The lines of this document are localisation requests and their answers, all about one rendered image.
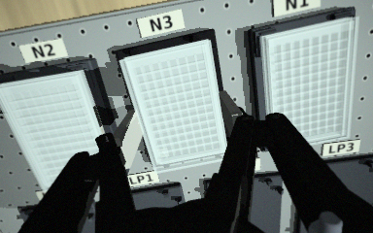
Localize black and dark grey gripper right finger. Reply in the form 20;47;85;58
188;90;373;233

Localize black l-shaped corner locator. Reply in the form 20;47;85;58
0;58;117;134

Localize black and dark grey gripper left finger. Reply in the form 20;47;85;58
17;110;143;233

